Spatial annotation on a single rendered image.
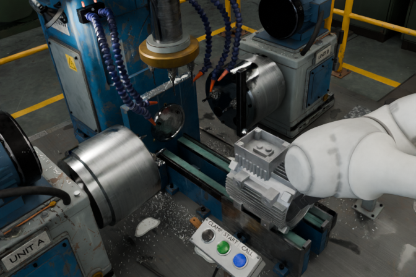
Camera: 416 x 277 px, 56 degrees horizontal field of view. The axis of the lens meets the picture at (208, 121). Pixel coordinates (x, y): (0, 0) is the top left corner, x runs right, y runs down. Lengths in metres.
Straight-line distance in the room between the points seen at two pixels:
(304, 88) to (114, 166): 0.84
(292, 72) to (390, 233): 0.63
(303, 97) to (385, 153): 1.05
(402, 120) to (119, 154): 0.71
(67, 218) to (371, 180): 0.68
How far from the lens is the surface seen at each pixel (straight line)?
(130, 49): 1.37
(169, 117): 1.39
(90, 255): 1.13
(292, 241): 1.16
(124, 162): 1.09
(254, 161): 1.07
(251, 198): 1.09
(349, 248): 1.32
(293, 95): 1.55
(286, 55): 1.50
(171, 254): 1.28
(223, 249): 0.94
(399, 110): 0.71
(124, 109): 1.28
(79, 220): 1.03
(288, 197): 1.03
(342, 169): 0.60
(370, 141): 0.60
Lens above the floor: 1.84
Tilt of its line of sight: 36 degrees down
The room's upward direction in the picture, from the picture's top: 4 degrees counter-clockwise
